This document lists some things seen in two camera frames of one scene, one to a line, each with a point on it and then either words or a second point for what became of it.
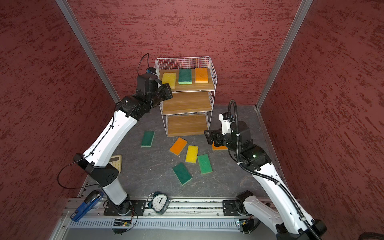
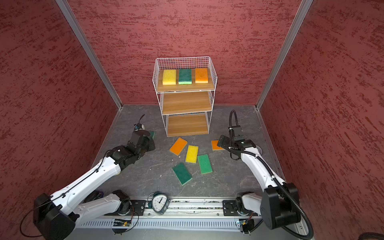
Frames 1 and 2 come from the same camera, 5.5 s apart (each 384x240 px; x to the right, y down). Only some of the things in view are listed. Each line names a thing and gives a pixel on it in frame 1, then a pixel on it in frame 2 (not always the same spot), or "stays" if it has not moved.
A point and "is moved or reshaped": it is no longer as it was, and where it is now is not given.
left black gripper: [166, 87] → [151, 146]
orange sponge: [201, 75] stays
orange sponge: [214, 148] stays
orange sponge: [178, 146] stays
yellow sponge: [170, 78] is moved or reshaped
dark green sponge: [185, 76] stays
